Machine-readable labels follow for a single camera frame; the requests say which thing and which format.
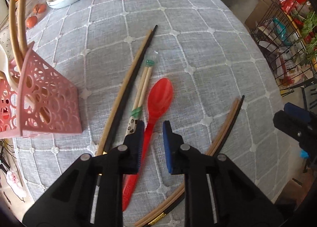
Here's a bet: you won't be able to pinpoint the disposable bamboo chopsticks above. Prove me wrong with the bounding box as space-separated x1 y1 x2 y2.
125 59 155 136

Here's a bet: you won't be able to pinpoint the grey checked tablecloth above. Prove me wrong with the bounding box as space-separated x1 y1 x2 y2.
12 0 293 227

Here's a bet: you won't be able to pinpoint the pink perforated utensil holder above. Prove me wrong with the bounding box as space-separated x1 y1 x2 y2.
1 43 82 138

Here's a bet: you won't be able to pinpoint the glass jar with tomatoes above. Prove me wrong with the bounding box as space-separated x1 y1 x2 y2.
25 3 48 29

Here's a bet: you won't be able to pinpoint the white plastic spoon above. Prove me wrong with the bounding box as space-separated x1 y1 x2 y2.
0 45 18 92

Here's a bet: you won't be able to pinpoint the floral cloth on table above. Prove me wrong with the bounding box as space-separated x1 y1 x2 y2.
0 0 33 74

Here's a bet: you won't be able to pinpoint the green leafy vegetable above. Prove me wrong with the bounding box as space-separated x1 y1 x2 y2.
291 9 316 67

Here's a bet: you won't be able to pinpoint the dark brown-black chopstick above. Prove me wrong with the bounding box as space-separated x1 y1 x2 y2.
103 25 158 154

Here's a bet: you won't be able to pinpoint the black chopstick gold band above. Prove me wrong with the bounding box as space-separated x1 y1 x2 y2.
144 94 246 227

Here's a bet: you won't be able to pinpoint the black wire rack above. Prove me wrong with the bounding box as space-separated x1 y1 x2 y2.
245 0 316 97

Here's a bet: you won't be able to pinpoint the red plastic spoon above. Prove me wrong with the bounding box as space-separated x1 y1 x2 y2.
122 78 174 211

